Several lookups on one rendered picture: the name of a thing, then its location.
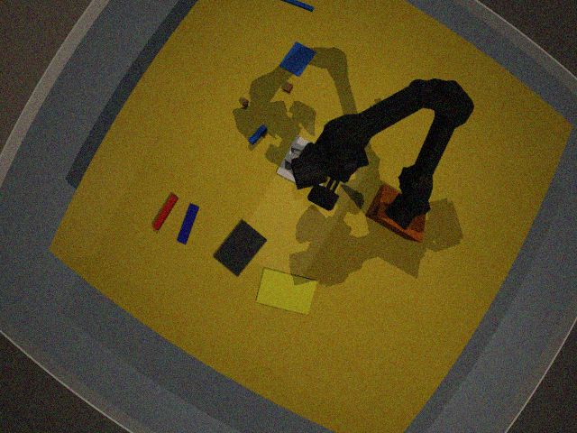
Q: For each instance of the red flat bar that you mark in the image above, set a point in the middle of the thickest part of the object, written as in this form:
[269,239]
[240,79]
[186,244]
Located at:
[165,212]

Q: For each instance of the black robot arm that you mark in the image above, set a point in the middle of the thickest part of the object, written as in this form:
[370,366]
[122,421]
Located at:
[346,138]

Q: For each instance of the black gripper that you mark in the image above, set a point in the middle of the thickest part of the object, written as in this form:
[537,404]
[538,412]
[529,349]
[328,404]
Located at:
[324,196]

